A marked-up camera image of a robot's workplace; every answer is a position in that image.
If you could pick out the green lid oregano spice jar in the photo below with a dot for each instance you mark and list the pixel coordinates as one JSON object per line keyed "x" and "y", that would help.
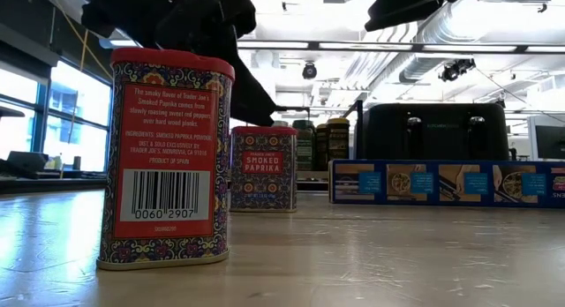
{"x": 305, "y": 148}

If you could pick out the overhead light bar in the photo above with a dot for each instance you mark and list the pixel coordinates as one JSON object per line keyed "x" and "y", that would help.
{"x": 313, "y": 46}

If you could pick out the black monitor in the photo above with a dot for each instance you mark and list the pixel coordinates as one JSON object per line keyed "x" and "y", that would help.
{"x": 549, "y": 141}

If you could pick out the black angled device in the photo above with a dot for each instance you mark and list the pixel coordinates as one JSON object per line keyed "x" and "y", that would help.
{"x": 24, "y": 163}

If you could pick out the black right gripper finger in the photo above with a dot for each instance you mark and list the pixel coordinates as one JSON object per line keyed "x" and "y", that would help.
{"x": 390, "y": 13}

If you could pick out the blue plastic wrap box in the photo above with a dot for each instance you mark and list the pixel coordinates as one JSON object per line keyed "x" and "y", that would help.
{"x": 384, "y": 204}

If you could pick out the black dome ceiling camera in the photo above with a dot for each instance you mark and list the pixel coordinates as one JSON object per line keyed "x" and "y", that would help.
{"x": 309, "y": 70}

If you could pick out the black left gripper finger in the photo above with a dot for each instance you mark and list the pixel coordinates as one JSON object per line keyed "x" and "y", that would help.
{"x": 251, "y": 99}

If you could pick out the red lid smoked paprika tin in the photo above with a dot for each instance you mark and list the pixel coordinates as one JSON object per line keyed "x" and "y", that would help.
{"x": 165, "y": 166}
{"x": 263, "y": 188}

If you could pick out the small dark cup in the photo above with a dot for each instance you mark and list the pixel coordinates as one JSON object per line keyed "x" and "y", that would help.
{"x": 77, "y": 162}

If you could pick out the black four slot toaster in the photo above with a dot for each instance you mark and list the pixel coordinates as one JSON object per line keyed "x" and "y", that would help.
{"x": 441, "y": 139}

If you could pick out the black ceiling spotlight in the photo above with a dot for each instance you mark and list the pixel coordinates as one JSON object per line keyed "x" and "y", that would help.
{"x": 457, "y": 69}

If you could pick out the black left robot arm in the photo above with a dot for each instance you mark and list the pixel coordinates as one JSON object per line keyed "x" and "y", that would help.
{"x": 123, "y": 11}

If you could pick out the dark long counter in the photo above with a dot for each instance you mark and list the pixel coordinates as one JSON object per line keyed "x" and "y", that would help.
{"x": 66, "y": 185}

